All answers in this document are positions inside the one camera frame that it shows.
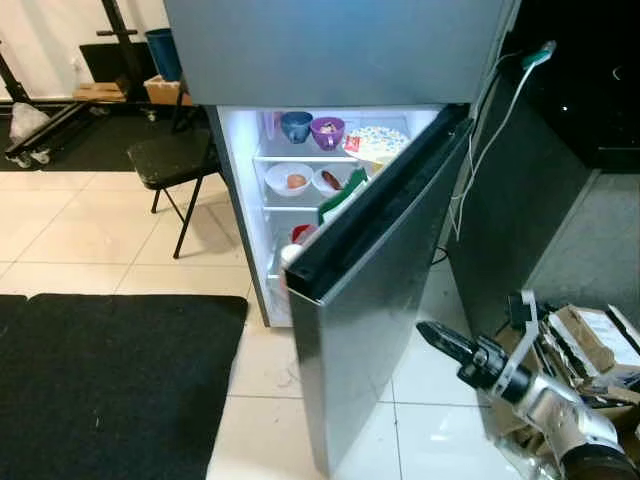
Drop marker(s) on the dark blue mug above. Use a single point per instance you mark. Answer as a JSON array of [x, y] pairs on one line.
[[296, 126]]

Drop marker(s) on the white plastic bag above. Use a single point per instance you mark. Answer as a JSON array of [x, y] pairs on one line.
[[25, 120]]

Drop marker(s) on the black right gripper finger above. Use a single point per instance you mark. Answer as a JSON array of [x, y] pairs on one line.
[[452, 355], [455, 341]]

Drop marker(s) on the purple mug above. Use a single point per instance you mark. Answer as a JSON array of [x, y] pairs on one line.
[[327, 133]]

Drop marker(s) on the red snack packet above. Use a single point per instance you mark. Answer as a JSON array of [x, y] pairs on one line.
[[351, 143]]

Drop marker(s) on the floral pattern plate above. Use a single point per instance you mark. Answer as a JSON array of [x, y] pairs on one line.
[[380, 143]]

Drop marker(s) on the black wheeled stand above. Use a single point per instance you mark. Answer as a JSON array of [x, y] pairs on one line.
[[115, 25]]

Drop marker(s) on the dark red sausage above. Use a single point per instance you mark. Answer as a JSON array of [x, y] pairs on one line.
[[330, 181]]

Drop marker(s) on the grey counter with black top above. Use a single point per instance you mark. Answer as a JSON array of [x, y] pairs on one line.
[[560, 130]]

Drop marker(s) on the white ceramic bowl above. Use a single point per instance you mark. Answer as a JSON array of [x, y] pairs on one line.
[[277, 182], [318, 182]]

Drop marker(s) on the round orange fruit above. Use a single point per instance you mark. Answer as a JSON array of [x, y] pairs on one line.
[[296, 181]]

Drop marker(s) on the blue plastic bucket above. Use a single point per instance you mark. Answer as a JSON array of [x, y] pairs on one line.
[[165, 52]]

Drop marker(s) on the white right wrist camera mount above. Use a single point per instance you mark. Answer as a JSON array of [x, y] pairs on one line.
[[525, 340]]

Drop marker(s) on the black folding chair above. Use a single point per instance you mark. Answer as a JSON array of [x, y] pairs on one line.
[[170, 160]]

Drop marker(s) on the black floor mat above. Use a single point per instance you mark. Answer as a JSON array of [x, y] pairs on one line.
[[110, 390], [100, 145]]

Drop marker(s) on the covered bowl of red food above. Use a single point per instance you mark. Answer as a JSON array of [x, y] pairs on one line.
[[300, 233]]

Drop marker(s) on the flat cardboard box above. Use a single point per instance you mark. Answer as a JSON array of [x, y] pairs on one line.
[[100, 92]]

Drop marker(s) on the black foam mat panel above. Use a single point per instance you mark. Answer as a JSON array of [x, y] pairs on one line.
[[115, 62]]

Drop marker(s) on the grey steel fridge door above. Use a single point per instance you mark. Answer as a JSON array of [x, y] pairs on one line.
[[380, 300]]

